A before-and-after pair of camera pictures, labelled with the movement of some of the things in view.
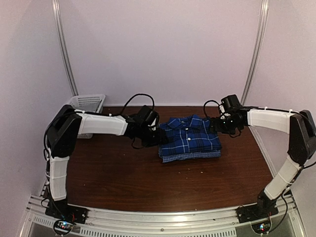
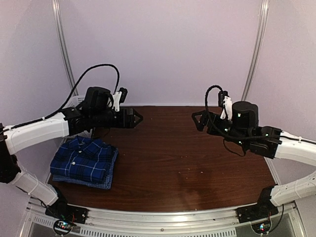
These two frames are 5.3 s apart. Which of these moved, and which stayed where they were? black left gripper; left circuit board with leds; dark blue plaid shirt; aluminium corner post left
Moved: dark blue plaid shirt; black left gripper
Stayed: aluminium corner post left; left circuit board with leds
